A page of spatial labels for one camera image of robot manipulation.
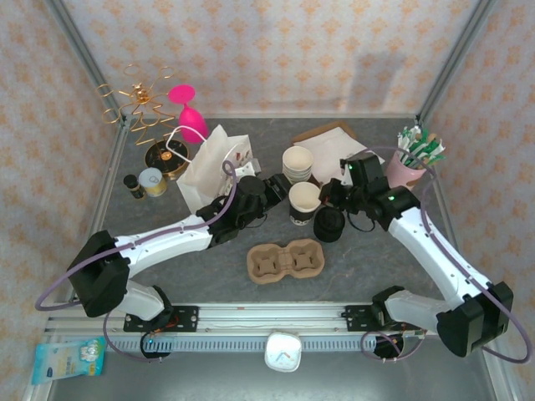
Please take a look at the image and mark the aluminium frame post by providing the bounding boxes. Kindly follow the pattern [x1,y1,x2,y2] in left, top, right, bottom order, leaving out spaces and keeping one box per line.
[417,0,492,122]
[49,0,129,126]

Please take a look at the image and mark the aluminium front rail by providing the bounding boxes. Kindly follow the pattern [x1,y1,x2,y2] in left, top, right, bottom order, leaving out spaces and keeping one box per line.
[44,301,444,335]

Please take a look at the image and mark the blue wet wipes packet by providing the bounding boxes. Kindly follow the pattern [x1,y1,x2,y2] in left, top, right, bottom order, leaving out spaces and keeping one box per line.
[31,337,108,386]

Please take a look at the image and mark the brown pulp cup carrier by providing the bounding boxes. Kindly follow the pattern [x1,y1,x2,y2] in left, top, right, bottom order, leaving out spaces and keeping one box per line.
[246,238,326,286]

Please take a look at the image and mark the green white stick packets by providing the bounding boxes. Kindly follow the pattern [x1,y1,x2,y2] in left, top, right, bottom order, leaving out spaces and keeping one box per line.
[396,124,447,170]

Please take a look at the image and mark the white paper napkins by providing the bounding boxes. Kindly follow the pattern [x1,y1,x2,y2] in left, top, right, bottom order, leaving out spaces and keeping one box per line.
[293,127,380,185]

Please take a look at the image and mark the white square desk timer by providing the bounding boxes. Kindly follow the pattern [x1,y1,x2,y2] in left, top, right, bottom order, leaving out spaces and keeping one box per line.
[262,330,303,373]

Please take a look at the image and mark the small gold tin can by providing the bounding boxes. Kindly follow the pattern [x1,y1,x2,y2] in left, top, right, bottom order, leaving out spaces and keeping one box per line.
[137,167,168,198]

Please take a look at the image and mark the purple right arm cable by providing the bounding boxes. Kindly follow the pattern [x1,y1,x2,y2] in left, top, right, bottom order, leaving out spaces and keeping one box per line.
[342,145,534,364]

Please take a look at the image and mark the stack of black cup lids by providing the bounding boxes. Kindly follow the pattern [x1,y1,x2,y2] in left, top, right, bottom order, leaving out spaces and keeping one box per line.
[313,207,347,243]

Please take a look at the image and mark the stack of paper cups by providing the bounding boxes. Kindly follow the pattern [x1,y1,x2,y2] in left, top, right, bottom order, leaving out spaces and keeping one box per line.
[282,145,315,185]

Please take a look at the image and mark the white printed paper gift bag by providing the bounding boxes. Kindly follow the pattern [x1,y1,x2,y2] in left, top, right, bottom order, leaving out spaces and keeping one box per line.
[165,124,258,213]

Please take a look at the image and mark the black paper coffee cup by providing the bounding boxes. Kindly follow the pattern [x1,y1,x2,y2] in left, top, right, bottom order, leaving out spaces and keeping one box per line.
[288,182,323,229]

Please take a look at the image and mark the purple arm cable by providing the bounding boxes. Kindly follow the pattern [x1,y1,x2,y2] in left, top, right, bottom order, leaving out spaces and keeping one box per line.
[35,160,242,363]
[342,145,534,364]

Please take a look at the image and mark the black gold round base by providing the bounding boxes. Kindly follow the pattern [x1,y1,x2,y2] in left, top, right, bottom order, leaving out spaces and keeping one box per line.
[144,140,191,181]

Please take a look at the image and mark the grey slotted cable duct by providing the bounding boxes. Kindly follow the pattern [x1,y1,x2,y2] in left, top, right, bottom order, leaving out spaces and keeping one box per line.
[104,336,377,354]

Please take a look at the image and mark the pink wine glass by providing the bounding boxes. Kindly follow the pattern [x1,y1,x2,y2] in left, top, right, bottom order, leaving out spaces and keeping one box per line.
[168,84,208,145]

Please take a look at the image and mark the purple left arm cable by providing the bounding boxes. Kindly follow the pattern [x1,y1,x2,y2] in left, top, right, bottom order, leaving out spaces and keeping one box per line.
[35,160,242,363]

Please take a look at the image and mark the brown cardboard napkin tray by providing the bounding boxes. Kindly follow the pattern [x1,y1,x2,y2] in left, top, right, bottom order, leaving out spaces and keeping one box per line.
[292,120,359,145]

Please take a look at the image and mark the gold wire glass rack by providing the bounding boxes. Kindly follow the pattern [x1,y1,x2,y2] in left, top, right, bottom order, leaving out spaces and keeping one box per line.
[95,64,187,147]

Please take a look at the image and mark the small dark bottle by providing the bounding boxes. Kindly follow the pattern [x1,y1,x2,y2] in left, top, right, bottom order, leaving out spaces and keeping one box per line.
[123,174,146,201]

